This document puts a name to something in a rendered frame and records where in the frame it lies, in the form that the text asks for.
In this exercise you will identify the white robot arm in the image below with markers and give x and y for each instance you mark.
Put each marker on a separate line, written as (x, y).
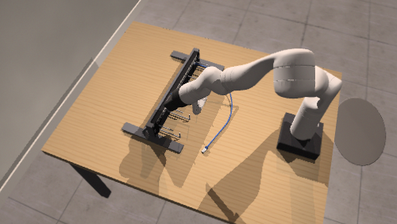
(295, 76)

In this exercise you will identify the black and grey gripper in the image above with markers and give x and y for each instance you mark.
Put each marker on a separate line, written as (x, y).
(180, 98)

